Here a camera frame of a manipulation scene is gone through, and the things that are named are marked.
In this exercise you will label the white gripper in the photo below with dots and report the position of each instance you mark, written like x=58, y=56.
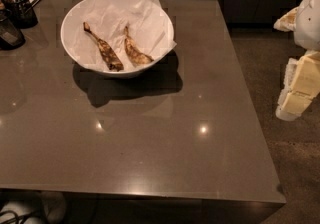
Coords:
x=309, y=23

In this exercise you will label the overripe spotted banana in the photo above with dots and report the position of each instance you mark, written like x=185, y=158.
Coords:
x=134, y=54
x=107, y=53

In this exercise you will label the white bowl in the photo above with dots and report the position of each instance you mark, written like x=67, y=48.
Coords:
x=83, y=14

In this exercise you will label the white paper liner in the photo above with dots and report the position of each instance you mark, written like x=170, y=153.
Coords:
x=110, y=14

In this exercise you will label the dark round container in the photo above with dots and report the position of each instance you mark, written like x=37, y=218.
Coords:
x=10, y=36

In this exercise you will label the white object under table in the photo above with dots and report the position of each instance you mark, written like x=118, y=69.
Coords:
x=32, y=207

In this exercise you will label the black wire utensil holder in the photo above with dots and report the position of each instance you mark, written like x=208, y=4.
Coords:
x=22, y=13

